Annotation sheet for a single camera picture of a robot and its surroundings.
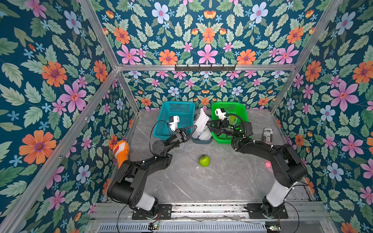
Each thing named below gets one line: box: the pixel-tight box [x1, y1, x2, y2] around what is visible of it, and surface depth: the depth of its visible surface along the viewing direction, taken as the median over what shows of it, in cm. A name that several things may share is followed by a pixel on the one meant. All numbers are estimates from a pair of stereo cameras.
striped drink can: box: [262, 127, 274, 145], surface depth 103 cm
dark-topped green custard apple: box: [198, 154, 211, 168], surface depth 88 cm
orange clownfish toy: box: [113, 140, 131, 169], surface depth 90 cm
